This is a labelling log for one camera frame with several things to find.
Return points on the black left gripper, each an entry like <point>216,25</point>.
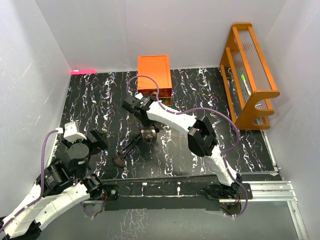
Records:
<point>101,141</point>

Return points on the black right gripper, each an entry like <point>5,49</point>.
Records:
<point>147,123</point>

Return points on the clear acrylic drawer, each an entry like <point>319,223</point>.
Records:
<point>149,133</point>
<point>163,93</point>

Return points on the thin black makeup brush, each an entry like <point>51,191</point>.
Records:
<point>129,146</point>

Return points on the large fluffy powder brush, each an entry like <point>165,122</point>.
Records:
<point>119,159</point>

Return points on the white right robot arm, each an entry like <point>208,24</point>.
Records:
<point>201,136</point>

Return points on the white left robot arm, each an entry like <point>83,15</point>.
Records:
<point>60,186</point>

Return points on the orange drawer cabinet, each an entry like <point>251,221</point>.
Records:
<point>158,68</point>

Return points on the pink tape strip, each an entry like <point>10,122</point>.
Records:
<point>82,72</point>

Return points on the green marker pen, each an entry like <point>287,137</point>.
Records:
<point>245,84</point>

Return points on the orange wooden shelf rack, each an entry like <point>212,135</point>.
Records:
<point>243,55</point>

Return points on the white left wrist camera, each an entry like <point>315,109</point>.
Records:
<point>71,132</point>

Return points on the aluminium mounting rail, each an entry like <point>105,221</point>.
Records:
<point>171,208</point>

